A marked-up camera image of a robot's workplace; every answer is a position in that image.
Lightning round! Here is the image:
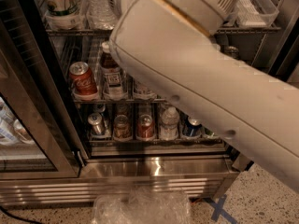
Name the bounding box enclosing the blue Pepsi can bottom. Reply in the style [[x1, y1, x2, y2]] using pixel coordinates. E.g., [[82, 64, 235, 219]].
[[182, 117, 201, 137]]

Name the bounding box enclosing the empty clear plastic tray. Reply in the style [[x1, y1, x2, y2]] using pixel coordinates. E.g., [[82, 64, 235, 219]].
[[235, 0, 279, 28]]

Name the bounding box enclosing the glass fridge door left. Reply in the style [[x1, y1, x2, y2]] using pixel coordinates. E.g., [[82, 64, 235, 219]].
[[0, 21, 79, 180]]

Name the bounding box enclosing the red Coca-Cola can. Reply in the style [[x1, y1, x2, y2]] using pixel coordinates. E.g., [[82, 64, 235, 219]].
[[69, 62, 97, 95]]

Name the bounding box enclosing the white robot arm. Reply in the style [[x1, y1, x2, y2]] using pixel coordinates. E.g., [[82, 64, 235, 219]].
[[109, 0, 299, 191]]

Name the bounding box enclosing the brown tea bottle left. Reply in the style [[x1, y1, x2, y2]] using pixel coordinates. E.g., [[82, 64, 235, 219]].
[[100, 41, 125, 99]]

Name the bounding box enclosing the brown tea bottle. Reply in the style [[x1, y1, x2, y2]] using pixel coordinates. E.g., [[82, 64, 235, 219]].
[[134, 80, 155, 97], [100, 41, 125, 99]]

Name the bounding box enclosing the green soda can rear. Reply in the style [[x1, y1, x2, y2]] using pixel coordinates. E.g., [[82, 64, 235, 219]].
[[224, 46, 240, 60]]

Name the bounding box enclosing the clear water bottle top shelf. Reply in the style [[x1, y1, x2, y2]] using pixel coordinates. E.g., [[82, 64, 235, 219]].
[[88, 0, 117, 30]]

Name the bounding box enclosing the brown tea bottle right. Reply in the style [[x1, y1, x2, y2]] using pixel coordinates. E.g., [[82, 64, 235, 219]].
[[134, 80, 155, 97]]

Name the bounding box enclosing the silver can bottom shelf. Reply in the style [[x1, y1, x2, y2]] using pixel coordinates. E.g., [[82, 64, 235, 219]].
[[88, 113, 106, 135]]

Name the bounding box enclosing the red can bottom shelf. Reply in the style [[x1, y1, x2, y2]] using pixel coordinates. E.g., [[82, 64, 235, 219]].
[[137, 114, 154, 138]]

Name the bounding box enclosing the blue tape cross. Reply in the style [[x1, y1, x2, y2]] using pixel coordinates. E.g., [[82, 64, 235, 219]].
[[204, 194, 237, 224]]

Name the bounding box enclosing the small water bottle bottom shelf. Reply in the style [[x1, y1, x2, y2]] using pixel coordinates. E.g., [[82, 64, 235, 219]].
[[160, 106, 179, 140]]

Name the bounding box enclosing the brown can bottom shelf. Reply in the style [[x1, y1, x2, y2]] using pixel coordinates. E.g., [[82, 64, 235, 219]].
[[114, 115, 131, 140]]

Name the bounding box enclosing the green can bottom shelf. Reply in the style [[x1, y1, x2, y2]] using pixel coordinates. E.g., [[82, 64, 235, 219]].
[[204, 127, 219, 139]]

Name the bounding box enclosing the clear plastic bin on floor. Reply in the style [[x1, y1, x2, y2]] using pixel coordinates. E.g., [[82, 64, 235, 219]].
[[91, 188, 192, 224]]

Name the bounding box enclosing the stainless steel fridge cabinet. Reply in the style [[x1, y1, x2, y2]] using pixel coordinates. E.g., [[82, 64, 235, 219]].
[[0, 0, 299, 207]]

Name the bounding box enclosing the black cable on floor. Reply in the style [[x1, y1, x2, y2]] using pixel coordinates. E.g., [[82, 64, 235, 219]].
[[0, 205, 45, 224]]

